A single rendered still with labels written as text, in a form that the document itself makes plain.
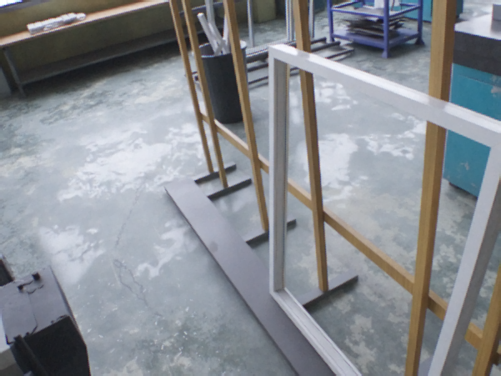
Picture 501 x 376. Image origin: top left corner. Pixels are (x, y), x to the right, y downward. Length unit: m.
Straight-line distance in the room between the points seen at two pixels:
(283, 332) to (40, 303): 1.65
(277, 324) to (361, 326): 0.46
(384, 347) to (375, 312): 0.23
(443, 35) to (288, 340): 1.71
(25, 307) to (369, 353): 1.80
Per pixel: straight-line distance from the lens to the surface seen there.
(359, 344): 2.48
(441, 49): 1.31
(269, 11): 9.21
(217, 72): 4.57
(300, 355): 2.38
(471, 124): 1.21
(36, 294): 1.07
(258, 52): 6.48
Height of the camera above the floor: 2.00
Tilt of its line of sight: 32 degrees down
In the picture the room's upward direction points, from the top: 10 degrees counter-clockwise
